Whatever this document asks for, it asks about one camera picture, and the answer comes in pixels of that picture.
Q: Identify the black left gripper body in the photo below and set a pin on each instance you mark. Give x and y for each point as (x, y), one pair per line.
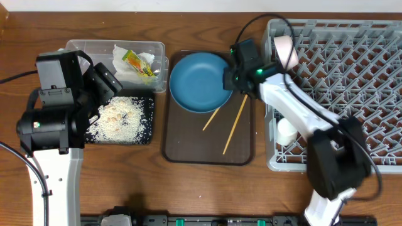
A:
(98, 90)

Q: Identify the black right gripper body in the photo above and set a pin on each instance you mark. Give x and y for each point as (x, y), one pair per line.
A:
(229, 79)

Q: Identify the wooden chopstick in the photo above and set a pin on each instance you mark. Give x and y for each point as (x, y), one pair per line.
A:
(235, 124)
(211, 118)

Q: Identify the white tissue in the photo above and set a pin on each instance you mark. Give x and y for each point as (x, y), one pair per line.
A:
(124, 72)

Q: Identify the white rice pile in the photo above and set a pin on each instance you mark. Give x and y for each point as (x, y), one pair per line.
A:
(117, 120)

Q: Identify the yellow green snack wrapper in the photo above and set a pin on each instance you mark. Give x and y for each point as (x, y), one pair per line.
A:
(138, 64)

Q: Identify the dark blue plate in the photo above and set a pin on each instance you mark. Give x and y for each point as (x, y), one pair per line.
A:
(196, 82)

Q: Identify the white speckled bowl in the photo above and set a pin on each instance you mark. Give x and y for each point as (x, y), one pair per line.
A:
(286, 52)

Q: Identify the white paper cup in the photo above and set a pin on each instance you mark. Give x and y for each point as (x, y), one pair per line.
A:
(286, 133)

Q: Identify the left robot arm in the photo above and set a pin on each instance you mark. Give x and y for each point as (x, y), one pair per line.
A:
(53, 137)

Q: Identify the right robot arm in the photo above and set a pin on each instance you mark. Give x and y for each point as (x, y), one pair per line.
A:
(336, 151)

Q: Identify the grey dishwasher rack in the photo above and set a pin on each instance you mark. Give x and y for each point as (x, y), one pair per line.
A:
(352, 68)

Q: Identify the black tray bin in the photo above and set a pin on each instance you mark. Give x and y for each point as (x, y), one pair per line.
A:
(150, 103)

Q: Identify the brown serving tray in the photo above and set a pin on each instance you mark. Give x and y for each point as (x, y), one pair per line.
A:
(184, 141)

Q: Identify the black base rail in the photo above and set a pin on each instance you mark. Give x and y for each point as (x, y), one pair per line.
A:
(125, 216)

